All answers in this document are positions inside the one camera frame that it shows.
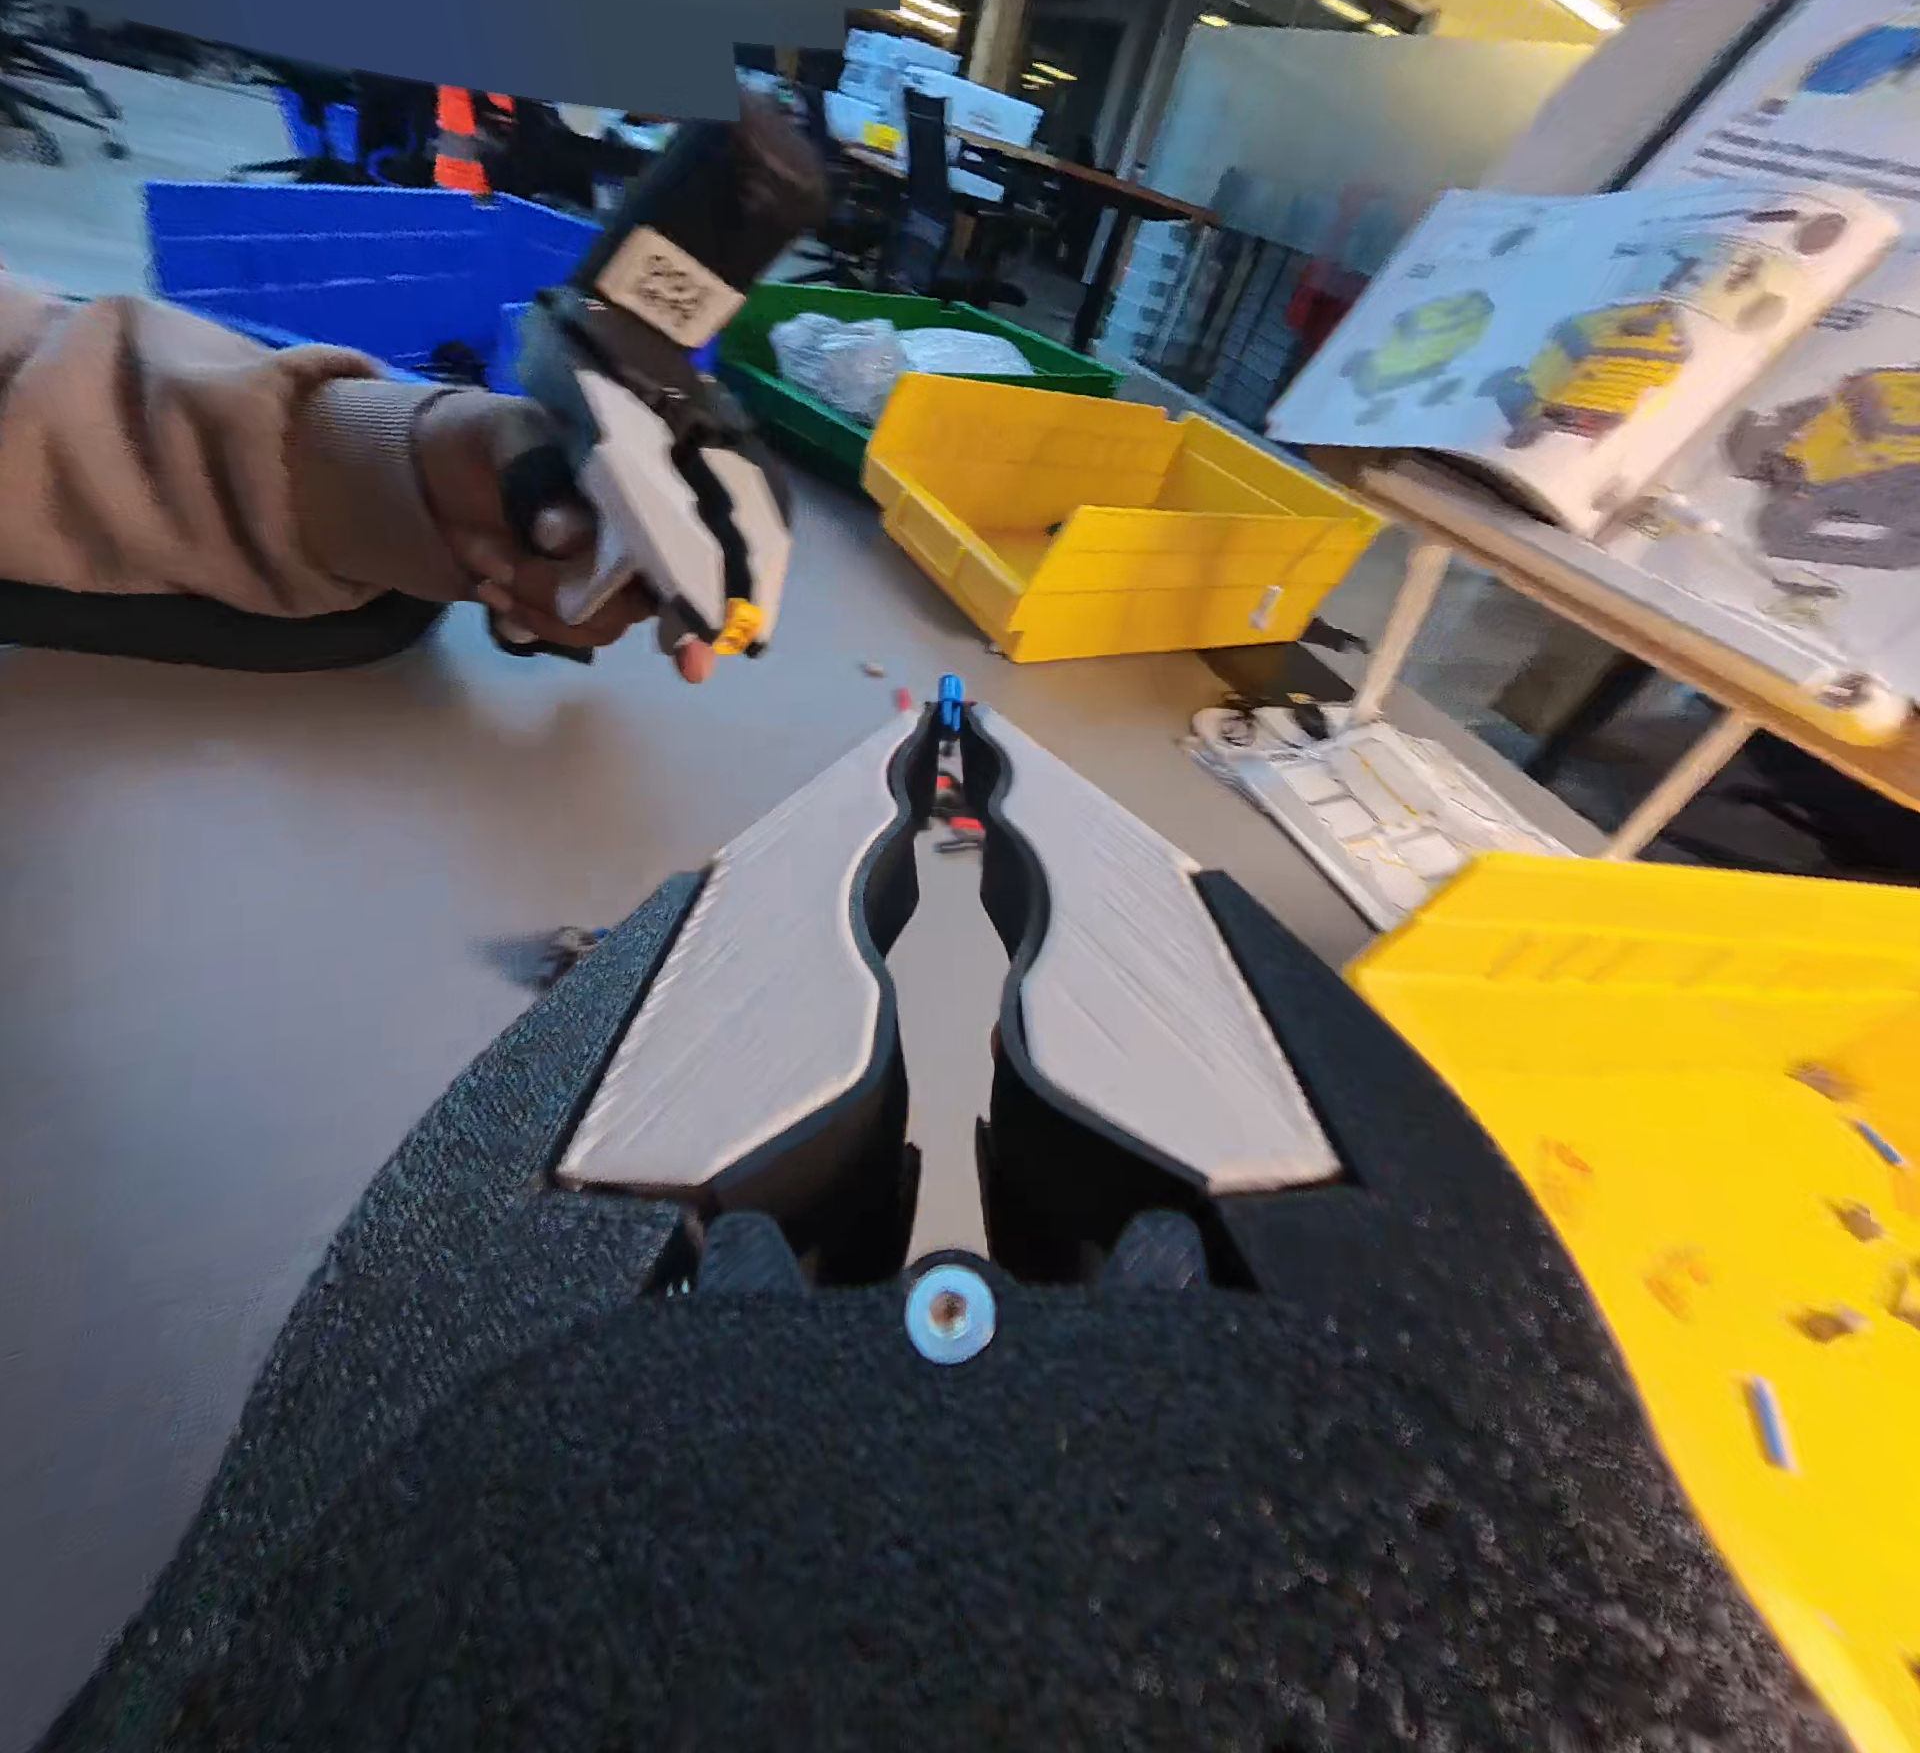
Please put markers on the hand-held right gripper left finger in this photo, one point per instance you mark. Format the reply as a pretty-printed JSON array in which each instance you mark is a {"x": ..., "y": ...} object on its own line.
[{"x": 738, "y": 1006}]

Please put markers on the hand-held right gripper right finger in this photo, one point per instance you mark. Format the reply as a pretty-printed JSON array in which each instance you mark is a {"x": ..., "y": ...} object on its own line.
[{"x": 1155, "y": 1006}]

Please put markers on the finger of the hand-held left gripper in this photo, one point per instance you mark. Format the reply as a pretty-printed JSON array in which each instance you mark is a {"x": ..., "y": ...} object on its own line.
[
  {"x": 757, "y": 536},
  {"x": 644, "y": 491}
]

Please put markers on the yellow toy brick beam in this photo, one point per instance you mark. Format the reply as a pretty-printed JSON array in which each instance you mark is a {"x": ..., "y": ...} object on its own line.
[{"x": 739, "y": 627}]

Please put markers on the grey toy brick assembly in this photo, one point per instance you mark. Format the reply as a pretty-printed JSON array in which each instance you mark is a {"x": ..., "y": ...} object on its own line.
[{"x": 547, "y": 955}]

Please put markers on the blue toy brick pin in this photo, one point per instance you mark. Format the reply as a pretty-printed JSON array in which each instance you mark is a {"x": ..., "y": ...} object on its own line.
[{"x": 949, "y": 701}]

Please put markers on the yellow plastic bin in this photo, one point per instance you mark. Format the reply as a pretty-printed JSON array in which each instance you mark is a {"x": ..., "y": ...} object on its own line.
[
  {"x": 1652, "y": 1033},
  {"x": 1049, "y": 460}
]

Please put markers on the person's left forearm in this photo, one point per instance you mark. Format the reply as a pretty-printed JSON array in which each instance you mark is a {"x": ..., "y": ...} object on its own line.
[{"x": 179, "y": 460}]

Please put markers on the grey desk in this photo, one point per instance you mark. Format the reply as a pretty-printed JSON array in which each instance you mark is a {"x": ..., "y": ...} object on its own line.
[{"x": 299, "y": 808}]

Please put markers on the person's left hand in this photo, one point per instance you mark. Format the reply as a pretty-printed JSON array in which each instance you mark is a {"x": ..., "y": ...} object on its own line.
[{"x": 467, "y": 491}]

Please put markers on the clear plastic bags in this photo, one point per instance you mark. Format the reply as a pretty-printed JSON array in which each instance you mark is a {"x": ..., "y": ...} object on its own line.
[{"x": 857, "y": 360}]

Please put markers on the black office chair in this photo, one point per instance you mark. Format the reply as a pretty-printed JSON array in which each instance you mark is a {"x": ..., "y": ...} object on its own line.
[{"x": 930, "y": 192}]

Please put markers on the stack of white boxes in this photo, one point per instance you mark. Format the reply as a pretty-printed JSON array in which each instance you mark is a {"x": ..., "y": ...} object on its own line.
[{"x": 930, "y": 86}]

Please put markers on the green plastic bin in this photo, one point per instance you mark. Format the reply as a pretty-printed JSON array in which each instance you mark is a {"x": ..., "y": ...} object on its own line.
[{"x": 959, "y": 336}]

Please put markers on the sticker sheet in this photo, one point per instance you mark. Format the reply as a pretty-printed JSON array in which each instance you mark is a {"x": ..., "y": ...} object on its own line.
[{"x": 1379, "y": 808}]

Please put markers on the wooden background table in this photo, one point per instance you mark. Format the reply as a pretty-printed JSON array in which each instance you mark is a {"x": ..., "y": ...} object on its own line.
[{"x": 1110, "y": 187}]

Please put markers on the blue plastic bin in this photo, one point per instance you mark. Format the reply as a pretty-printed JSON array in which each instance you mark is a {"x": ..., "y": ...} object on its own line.
[{"x": 299, "y": 253}]

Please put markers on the black chair armrest pad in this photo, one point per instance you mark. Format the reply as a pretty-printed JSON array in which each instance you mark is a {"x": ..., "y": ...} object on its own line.
[{"x": 225, "y": 638}]

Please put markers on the scattered grey blue toy parts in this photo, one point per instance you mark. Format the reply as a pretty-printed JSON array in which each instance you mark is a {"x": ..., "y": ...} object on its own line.
[{"x": 1772, "y": 1419}]

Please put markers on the open instruction booklet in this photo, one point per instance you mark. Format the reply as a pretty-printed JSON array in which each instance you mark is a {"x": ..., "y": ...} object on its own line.
[{"x": 1574, "y": 328}]

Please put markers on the large instruction sheet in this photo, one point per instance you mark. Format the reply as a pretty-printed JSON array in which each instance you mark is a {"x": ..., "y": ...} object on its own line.
[{"x": 1800, "y": 61}]

